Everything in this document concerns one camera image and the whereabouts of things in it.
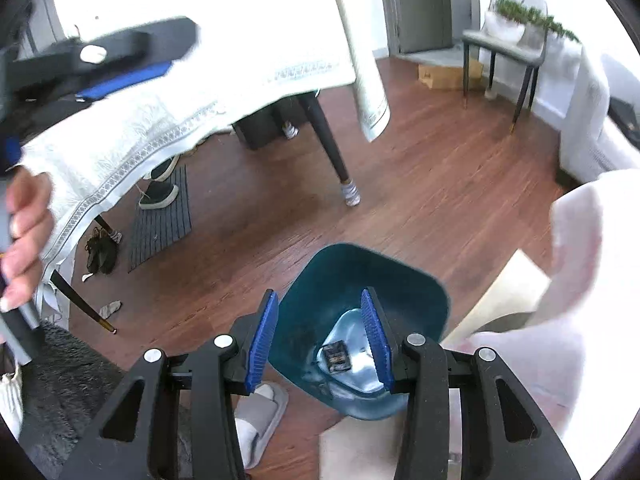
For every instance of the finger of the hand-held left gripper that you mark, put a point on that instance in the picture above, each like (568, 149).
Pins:
(35, 120)
(125, 77)

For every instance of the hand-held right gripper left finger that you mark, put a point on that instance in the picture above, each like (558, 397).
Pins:
(262, 345)

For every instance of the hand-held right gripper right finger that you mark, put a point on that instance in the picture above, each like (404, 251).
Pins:
(376, 340)

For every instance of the teal trash bin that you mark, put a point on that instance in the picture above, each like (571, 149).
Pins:
(325, 285)

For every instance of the person's left hand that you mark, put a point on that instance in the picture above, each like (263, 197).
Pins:
(30, 220)

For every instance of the clear plastic liner bag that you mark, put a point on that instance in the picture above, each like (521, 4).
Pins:
(350, 327)

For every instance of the small black packet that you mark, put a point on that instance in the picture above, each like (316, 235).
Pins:
(336, 356)

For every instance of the white cloth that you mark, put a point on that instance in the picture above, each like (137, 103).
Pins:
(9, 400)

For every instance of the black table leg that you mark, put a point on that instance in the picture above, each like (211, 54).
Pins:
(109, 230)
(82, 305)
(327, 145)

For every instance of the grey slipper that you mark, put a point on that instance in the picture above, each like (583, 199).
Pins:
(260, 412)

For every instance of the grey shaggy rug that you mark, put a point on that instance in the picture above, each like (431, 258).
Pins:
(65, 390)

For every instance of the white scrap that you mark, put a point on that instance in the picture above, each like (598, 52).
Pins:
(110, 308)

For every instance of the dark sneaker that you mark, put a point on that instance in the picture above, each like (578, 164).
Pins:
(159, 196)
(166, 167)

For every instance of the pair of black shoes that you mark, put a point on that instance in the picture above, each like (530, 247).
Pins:
(100, 252)

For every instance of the black box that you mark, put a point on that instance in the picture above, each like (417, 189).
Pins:
(265, 127)

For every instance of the black ribbed floor mat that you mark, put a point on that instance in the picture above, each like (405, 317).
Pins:
(160, 230)

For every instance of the pink printed tablecloth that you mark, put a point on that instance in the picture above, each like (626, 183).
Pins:
(575, 360)

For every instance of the cardboard box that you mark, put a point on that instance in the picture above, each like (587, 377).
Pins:
(445, 76)

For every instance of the grey armchair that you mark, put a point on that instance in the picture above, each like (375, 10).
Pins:
(592, 125)

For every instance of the grey door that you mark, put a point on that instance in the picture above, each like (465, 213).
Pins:
(422, 5)

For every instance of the grey dining chair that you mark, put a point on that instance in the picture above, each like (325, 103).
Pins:
(505, 42)

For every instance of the black bag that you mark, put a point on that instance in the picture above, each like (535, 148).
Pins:
(625, 117)

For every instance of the potted green plant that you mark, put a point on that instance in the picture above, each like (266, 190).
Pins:
(520, 12)

